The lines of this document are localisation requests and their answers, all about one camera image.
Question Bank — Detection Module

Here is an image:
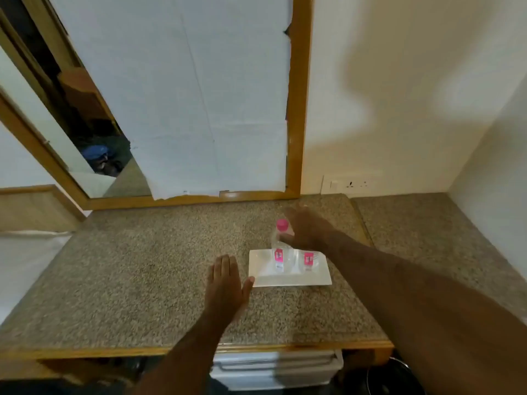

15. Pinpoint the person's right hand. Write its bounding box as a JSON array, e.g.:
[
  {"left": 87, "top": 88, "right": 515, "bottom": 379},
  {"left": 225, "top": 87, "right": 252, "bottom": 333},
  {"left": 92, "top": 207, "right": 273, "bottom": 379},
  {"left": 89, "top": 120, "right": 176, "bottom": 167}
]
[{"left": 279, "top": 206, "right": 334, "bottom": 253}]

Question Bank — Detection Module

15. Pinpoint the person's left hand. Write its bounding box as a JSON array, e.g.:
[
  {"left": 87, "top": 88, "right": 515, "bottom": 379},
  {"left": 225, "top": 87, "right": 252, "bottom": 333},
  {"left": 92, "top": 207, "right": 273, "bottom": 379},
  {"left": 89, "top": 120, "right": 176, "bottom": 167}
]
[{"left": 204, "top": 253, "right": 255, "bottom": 321}]

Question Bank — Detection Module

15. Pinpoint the white rectangular tray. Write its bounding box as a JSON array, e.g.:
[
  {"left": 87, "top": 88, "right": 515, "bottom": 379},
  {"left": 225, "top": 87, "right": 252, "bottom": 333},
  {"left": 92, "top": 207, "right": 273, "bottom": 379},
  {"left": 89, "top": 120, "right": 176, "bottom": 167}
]
[{"left": 248, "top": 249, "right": 333, "bottom": 289}]

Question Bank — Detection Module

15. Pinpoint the person's left forearm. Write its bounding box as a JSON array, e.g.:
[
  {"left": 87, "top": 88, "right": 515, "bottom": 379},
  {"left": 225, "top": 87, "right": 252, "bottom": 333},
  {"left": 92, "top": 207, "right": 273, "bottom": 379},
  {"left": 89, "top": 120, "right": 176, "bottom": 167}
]
[{"left": 131, "top": 314, "right": 244, "bottom": 395}]

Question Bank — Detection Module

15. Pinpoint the person's right forearm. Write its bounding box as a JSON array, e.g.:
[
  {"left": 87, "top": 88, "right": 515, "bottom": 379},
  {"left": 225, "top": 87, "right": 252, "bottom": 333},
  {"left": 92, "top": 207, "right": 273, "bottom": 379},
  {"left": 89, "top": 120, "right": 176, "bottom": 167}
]
[{"left": 324, "top": 230, "right": 527, "bottom": 395}]

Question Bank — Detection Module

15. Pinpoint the perforated metal trash bin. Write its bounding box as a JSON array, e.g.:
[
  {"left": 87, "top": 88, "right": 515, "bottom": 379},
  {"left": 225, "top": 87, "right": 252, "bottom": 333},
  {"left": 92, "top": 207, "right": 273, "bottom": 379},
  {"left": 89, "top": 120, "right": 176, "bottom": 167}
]
[{"left": 365, "top": 357, "right": 419, "bottom": 395}]

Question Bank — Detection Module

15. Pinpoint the white paper sheet covering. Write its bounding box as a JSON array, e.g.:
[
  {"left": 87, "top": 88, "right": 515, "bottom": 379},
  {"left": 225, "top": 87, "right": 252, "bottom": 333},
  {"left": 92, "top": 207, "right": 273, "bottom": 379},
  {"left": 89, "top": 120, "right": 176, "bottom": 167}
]
[{"left": 46, "top": 0, "right": 294, "bottom": 201}]

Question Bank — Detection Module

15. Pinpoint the white wall socket plate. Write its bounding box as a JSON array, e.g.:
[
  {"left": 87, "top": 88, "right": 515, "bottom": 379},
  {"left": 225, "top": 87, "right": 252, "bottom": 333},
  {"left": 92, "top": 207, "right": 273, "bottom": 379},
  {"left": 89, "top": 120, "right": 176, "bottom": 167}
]
[{"left": 321, "top": 174, "right": 384, "bottom": 196}]

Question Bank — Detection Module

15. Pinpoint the wooden framed wall mirror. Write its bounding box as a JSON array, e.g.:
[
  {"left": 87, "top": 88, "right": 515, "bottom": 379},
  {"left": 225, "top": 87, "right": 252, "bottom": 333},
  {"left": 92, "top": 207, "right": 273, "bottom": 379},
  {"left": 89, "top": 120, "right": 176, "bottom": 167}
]
[{"left": 0, "top": 0, "right": 315, "bottom": 212}]

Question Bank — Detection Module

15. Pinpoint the wooden table frame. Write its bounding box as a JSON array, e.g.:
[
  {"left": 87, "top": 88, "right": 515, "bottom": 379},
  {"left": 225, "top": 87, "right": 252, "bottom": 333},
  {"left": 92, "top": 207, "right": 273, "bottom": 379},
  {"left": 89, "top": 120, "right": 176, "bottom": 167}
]
[{"left": 0, "top": 340, "right": 395, "bottom": 366}]

